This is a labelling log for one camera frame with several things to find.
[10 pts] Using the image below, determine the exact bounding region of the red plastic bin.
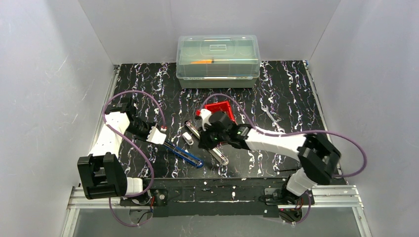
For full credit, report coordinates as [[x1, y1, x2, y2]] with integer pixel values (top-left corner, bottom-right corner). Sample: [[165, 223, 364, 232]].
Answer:
[[204, 101, 236, 123]]

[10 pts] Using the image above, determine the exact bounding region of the black silver stapler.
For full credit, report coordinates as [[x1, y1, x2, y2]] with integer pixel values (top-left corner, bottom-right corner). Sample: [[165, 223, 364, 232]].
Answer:
[[185, 121, 229, 167]]

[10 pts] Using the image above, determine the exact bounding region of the blue stapler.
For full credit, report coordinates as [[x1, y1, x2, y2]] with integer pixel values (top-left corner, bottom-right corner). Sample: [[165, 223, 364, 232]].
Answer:
[[163, 141, 204, 168]]

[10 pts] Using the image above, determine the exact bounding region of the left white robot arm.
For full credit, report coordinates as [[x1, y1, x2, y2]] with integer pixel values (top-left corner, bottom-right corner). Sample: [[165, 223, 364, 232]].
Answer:
[[77, 98, 167, 199]]

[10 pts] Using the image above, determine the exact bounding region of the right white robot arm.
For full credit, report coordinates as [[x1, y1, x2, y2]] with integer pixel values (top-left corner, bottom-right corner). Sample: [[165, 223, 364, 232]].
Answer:
[[196, 109, 341, 197]]

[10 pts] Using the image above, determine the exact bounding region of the silver open-end wrench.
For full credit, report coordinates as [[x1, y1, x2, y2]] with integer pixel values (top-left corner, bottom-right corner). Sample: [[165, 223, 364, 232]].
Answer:
[[261, 105, 285, 134]]

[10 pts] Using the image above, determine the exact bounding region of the clear plastic storage box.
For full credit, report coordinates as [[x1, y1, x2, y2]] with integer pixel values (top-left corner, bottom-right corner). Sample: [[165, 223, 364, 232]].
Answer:
[[176, 35, 261, 89]]

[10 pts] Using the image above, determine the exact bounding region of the orange tool inside box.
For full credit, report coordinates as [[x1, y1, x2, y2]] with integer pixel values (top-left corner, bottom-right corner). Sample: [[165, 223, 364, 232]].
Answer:
[[190, 59, 214, 64]]

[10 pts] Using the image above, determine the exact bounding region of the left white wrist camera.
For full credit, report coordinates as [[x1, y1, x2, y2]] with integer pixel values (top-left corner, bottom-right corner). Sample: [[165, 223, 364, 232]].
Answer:
[[146, 126, 167, 145]]

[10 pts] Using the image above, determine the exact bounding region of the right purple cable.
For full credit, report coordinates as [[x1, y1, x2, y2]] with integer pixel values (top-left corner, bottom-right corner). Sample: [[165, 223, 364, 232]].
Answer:
[[200, 94, 368, 226]]

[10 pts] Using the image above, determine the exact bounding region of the purple cable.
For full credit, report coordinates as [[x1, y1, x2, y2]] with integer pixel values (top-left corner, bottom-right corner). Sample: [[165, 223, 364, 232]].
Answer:
[[200, 94, 368, 226], [103, 90, 168, 228]]

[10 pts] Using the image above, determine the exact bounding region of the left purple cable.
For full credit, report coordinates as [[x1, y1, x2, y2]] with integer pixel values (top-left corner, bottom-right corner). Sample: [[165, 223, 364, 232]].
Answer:
[[103, 90, 168, 228]]

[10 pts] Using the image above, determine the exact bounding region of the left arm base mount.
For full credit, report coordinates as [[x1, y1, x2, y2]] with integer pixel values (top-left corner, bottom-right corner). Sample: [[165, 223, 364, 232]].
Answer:
[[131, 189, 168, 207]]

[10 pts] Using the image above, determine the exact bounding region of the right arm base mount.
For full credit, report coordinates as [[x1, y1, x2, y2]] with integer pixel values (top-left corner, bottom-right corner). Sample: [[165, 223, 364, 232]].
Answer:
[[258, 183, 315, 210]]

